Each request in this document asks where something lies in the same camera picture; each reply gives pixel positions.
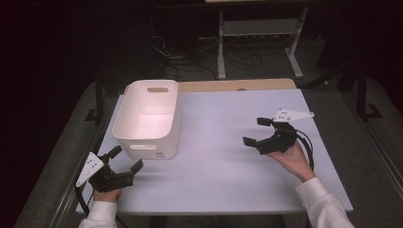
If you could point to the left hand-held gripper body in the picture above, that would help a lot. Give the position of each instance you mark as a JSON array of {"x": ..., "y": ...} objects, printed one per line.
[{"x": 111, "y": 181}]

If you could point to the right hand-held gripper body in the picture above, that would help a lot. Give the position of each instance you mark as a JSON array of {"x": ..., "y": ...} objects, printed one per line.
[{"x": 278, "y": 141}]

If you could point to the white plastic storage bin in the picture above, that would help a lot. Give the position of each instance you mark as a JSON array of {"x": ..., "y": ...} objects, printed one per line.
[{"x": 149, "y": 126}]

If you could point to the person's left hand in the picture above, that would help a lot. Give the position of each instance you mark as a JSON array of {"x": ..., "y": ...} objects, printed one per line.
[{"x": 107, "y": 195}]

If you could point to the person's right hand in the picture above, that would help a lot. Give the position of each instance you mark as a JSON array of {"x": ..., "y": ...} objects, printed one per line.
[{"x": 294, "y": 163}]

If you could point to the black metal stand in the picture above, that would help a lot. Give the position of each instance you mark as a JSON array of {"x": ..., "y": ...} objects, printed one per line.
[
  {"x": 99, "y": 98},
  {"x": 362, "y": 95}
]

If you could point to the white metal desk frame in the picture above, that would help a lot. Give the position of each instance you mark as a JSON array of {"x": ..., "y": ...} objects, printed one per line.
[{"x": 258, "y": 28}]

